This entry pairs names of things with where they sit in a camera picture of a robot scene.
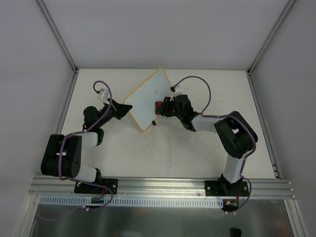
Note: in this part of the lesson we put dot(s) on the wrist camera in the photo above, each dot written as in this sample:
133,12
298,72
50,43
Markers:
103,95
176,91

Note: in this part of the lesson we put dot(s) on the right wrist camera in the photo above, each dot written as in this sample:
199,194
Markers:
176,91

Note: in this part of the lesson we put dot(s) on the black object at bottom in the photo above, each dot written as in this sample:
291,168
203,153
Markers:
235,232

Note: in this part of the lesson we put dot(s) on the right aluminium frame post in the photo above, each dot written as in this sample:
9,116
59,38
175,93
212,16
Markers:
272,33

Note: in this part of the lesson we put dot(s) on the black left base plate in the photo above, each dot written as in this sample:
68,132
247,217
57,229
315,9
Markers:
107,184

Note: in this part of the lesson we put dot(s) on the aluminium frame post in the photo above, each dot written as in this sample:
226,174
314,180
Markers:
272,33
48,18

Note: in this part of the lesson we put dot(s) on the white slotted cable duct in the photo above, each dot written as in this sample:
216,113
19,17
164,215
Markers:
133,201

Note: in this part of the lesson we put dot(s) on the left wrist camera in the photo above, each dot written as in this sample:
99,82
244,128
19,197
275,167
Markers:
103,95

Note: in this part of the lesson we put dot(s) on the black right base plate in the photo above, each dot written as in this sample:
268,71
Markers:
225,189

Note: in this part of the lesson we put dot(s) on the left aluminium frame post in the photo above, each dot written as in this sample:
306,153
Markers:
48,18

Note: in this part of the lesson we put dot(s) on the yellow framed whiteboard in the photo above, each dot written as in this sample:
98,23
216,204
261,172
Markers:
155,88

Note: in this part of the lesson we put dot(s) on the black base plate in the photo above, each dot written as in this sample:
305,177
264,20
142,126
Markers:
225,189
107,184

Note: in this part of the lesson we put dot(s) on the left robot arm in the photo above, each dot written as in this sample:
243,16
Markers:
62,156

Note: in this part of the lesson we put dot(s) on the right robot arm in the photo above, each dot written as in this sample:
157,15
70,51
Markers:
236,135

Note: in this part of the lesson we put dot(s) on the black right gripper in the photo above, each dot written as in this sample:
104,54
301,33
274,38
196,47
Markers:
168,107

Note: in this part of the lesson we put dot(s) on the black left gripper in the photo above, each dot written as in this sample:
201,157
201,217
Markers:
114,110

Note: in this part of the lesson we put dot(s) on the red bone-shaped eraser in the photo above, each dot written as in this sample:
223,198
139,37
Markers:
158,105

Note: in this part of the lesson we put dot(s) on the aluminium mounting rail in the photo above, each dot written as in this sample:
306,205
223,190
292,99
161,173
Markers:
164,187

